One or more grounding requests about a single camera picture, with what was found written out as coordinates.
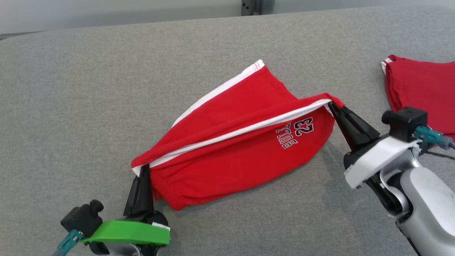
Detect teal left camera connector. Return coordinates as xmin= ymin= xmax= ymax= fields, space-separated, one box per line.
xmin=56 ymin=229 xmax=84 ymax=254

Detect dark grey hinge bracket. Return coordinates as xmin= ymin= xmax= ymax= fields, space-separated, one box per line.
xmin=241 ymin=0 xmax=262 ymax=16

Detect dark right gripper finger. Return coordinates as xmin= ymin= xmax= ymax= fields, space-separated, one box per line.
xmin=328 ymin=101 xmax=381 ymax=143
xmin=333 ymin=108 xmax=360 ymax=150

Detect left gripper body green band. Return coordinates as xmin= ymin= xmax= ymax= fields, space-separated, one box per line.
xmin=81 ymin=212 xmax=171 ymax=246

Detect teal camera connector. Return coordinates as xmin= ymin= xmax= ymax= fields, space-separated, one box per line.
xmin=415 ymin=126 xmax=454 ymax=150
xmin=56 ymin=229 xmax=84 ymax=254

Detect grey baseboard strip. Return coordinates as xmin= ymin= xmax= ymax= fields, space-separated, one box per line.
xmin=0 ymin=32 xmax=36 ymax=40

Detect red shorts with white stripe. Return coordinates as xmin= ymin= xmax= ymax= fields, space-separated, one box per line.
xmin=131 ymin=59 xmax=345 ymax=211

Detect teal right camera connector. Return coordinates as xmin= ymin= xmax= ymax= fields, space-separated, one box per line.
xmin=415 ymin=126 xmax=454 ymax=150

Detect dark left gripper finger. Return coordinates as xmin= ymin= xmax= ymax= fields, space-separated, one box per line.
xmin=123 ymin=175 xmax=143 ymax=217
xmin=139 ymin=164 xmax=155 ymax=214

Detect black right camera cable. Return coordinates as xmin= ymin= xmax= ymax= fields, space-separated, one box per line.
xmin=423 ymin=140 xmax=455 ymax=160

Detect grey fabric sofa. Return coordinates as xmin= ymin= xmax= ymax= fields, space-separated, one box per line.
xmin=0 ymin=5 xmax=455 ymax=256

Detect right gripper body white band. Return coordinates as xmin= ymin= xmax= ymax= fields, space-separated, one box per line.
xmin=343 ymin=137 xmax=422 ymax=190

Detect red number 23 jersey shirt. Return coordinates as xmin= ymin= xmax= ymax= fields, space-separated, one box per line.
xmin=381 ymin=54 xmax=455 ymax=141

